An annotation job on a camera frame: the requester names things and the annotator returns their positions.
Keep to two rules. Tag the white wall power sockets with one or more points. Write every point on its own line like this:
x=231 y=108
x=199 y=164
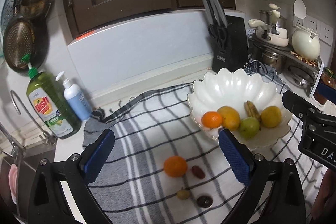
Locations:
x=325 y=32

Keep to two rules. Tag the metal corner shelf rack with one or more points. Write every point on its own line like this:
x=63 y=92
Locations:
x=314 y=68

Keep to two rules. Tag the yellow mango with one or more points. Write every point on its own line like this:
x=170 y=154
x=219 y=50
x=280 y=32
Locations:
x=231 y=118

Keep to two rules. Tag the grey knife handles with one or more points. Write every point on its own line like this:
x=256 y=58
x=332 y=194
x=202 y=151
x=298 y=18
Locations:
x=215 y=13

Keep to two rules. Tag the white scalloped fruit bowl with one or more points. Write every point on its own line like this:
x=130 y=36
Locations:
x=232 y=89

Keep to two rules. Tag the glass pot lid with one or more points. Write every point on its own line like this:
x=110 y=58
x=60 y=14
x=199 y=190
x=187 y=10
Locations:
x=300 y=77

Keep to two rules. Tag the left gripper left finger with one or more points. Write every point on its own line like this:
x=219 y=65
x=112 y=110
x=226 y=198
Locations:
x=48 y=202

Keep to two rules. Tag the orange mandarin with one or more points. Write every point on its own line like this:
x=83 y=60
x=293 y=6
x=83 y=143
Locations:
x=212 y=119
x=175 y=166

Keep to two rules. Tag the black knife block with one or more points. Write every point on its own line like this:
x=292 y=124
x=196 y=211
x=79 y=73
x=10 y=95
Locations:
x=234 y=53

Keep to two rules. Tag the white rice paddle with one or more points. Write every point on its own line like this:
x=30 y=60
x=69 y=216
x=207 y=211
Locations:
x=299 y=9

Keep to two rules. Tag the blue pump bottle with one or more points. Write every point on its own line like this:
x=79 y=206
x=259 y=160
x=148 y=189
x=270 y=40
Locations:
x=75 y=97

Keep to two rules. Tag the green apple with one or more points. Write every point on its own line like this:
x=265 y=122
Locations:
x=249 y=127

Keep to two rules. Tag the chrome sink faucet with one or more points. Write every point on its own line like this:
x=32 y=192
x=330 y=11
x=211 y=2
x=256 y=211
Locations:
x=17 y=119

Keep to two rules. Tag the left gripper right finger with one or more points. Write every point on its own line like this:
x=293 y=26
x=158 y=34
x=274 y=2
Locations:
x=285 y=202

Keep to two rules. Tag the cream ceramic pot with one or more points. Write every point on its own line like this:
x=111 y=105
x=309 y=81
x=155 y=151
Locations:
x=305 y=42

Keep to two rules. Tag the black kitchen scissors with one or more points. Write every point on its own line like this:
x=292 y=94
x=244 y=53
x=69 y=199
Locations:
x=219 y=34

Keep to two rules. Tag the checkered kitchen towel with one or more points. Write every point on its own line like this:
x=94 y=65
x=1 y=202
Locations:
x=132 y=186

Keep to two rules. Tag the steel stock pot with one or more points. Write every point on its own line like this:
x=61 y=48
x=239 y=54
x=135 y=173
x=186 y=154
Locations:
x=269 y=57

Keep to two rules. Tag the amber sauce jar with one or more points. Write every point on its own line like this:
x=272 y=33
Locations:
x=325 y=90

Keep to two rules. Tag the large yellow orange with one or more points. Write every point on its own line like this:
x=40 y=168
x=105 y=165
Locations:
x=271 y=117

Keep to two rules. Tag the green dish soap bottle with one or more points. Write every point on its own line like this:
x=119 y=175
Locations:
x=46 y=97

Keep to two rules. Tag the small tan longan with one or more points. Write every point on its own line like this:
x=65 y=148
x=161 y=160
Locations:
x=183 y=194

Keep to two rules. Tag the spotted small banana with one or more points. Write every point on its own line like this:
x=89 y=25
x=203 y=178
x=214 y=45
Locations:
x=251 y=110

